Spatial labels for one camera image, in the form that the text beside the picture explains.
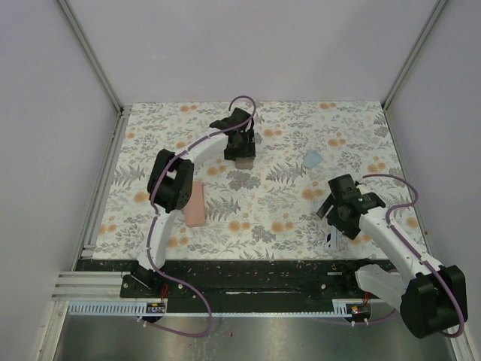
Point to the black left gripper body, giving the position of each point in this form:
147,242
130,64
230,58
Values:
244,148

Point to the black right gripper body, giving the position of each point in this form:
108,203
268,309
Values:
346,227

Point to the white frame sunglasses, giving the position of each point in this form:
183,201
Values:
331,241

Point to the pink glasses case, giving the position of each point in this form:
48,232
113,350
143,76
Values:
194,212

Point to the beige glasses case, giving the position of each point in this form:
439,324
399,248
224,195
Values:
244,163

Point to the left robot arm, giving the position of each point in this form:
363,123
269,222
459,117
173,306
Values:
171,183

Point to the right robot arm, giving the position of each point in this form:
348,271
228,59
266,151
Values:
430,297

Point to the floral tablecloth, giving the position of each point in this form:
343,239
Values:
268,212

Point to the steel floor panel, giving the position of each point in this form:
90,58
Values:
246,338

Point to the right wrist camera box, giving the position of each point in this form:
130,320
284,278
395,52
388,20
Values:
343,188

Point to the left aluminium frame post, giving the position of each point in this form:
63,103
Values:
88,51

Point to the aluminium frame post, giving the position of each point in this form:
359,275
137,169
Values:
415,51
88,51

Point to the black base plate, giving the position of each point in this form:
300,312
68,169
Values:
313,279

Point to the aluminium front rail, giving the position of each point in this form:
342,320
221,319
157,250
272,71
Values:
105,287

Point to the right aluminium frame post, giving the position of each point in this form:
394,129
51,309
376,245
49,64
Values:
415,51

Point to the white slotted cable duct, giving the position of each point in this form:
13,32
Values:
136,309

